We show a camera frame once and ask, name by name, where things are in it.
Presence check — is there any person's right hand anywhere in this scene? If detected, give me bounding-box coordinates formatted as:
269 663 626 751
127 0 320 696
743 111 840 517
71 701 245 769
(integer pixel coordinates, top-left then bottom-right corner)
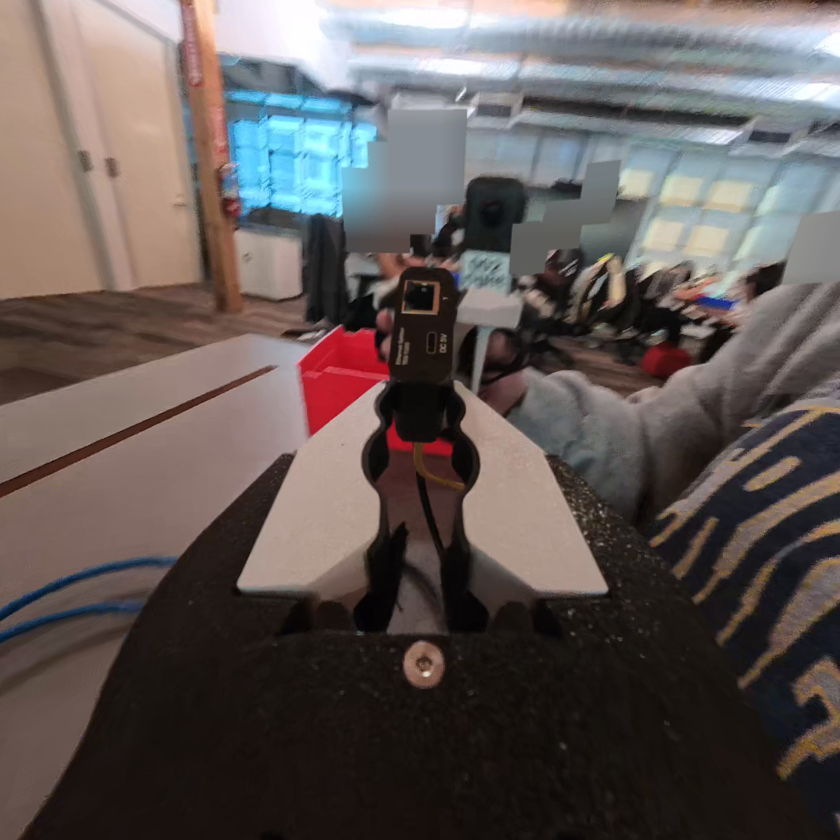
476 364 534 420

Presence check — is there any red plastic bin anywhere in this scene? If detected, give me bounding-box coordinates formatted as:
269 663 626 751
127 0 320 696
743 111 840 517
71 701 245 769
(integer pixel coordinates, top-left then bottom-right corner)
298 326 455 457

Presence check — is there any person's patterned garment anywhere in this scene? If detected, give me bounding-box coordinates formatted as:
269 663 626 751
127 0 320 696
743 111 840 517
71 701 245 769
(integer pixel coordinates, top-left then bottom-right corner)
646 400 840 840

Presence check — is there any red fire extinguisher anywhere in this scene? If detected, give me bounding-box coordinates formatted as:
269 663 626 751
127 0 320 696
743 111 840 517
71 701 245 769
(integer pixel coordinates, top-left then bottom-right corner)
220 164 242 231

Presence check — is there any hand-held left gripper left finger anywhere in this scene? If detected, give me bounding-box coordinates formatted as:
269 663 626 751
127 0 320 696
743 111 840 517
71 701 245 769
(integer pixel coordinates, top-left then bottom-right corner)
235 379 395 608

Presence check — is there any wooden pillar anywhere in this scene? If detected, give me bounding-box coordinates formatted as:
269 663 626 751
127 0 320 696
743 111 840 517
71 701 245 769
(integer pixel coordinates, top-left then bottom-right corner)
178 0 245 314

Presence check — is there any black ethernet cable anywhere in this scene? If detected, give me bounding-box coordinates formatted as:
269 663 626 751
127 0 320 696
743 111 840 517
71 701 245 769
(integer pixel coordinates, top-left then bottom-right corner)
415 472 448 559

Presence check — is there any black ethernet splitter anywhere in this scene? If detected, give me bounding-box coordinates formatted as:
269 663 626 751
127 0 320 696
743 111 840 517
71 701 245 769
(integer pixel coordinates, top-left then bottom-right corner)
388 266 460 442

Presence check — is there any white cabinet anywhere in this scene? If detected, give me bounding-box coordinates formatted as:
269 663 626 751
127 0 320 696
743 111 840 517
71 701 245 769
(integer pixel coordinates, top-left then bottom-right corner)
235 228 304 301

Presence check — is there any large paned window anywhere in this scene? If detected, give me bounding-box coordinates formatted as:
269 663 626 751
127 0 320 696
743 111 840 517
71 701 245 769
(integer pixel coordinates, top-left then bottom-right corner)
226 92 378 219

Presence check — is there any yellow ethernet cable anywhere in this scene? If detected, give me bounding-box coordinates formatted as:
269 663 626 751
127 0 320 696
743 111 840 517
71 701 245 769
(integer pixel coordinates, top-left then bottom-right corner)
413 441 467 492

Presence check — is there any blue ethernet cable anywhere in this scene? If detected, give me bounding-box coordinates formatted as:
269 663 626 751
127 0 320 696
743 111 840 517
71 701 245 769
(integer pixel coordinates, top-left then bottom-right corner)
0 556 178 645

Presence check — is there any person's right forearm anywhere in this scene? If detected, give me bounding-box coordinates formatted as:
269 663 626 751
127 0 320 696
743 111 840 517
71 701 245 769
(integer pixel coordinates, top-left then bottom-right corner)
505 282 840 526

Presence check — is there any white door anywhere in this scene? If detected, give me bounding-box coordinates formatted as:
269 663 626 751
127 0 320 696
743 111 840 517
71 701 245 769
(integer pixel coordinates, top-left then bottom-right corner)
72 0 203 290
0 0 106 299

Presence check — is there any red bag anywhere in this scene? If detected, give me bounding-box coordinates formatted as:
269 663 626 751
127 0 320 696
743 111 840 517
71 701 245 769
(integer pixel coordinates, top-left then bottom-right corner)
640 343 693 379

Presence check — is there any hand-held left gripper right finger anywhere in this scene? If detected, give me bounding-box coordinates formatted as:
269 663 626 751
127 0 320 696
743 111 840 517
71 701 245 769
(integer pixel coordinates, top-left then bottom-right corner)
446 379 611 608

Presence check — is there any silver air duct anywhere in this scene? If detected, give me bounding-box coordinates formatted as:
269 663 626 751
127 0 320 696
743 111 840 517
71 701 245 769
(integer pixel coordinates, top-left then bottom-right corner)
322 10 840 89

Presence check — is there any dark hanging jacket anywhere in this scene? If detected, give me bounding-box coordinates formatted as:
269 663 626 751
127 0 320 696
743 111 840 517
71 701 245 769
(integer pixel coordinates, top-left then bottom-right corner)
303 215 350 324

